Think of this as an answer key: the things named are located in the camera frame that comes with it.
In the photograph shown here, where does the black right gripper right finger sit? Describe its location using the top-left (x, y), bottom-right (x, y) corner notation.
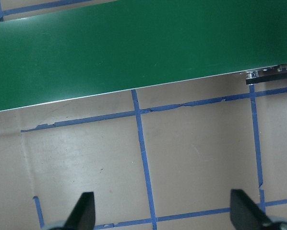
top-left (230, 189), bottom-right (273, 230)

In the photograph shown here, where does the green conveyor belt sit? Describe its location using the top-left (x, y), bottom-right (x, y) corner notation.
top-left (0, 0), bottom-right (287, 111)

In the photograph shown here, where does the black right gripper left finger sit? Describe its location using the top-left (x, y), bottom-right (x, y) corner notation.
top-left (63, 192), bottom-right (96, 230)

